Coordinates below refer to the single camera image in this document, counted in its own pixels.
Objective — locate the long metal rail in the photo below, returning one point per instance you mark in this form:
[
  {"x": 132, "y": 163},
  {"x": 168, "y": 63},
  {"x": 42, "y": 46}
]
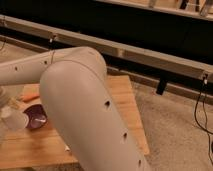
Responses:
[{"x": 138, "y": 55}]

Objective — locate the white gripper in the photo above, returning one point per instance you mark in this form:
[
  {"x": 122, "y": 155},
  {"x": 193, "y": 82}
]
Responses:
[{"x": 5, "y": 98}]

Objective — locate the purple bowl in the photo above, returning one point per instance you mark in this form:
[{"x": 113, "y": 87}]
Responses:
[{"x": 37, "y": 116}]

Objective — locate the black rail bracket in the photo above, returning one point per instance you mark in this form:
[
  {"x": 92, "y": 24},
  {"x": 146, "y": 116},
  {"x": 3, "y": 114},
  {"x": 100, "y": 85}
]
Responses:
[{"x": 161, "y": 86}]

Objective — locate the orange carrot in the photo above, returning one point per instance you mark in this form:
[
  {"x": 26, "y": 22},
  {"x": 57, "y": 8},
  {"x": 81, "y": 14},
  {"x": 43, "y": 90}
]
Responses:
[{"x": 29, "y": 97}]

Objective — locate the white ceramic cup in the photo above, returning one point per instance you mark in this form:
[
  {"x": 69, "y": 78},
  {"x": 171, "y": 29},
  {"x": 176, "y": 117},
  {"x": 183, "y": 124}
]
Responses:
[{"x": 14, "y": 119}]

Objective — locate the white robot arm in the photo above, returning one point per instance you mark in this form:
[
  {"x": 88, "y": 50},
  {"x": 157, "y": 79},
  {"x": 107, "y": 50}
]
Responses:
[{"x": 75, "y": 96}]

